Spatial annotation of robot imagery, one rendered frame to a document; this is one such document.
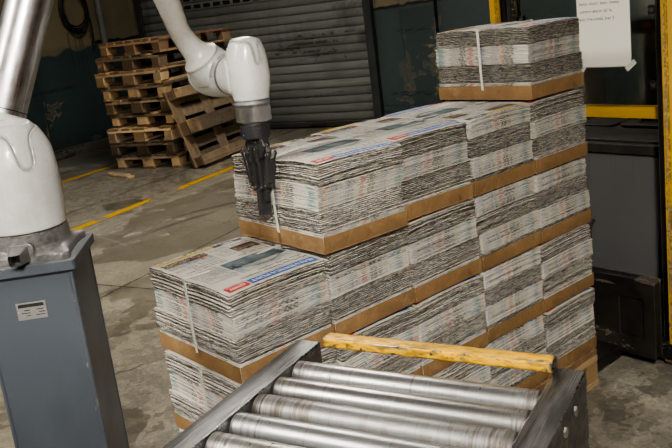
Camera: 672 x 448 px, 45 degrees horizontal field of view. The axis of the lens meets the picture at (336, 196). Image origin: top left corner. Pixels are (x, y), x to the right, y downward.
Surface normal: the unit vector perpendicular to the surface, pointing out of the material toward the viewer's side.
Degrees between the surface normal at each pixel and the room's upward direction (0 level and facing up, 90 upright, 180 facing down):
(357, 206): 91
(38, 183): 87
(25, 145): 70
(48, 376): 90
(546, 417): 0
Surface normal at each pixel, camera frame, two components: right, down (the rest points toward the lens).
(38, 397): 0.11, 0.22
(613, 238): -0.74, 0.24
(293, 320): 0.65, 0.11
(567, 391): -0.12, -0.97
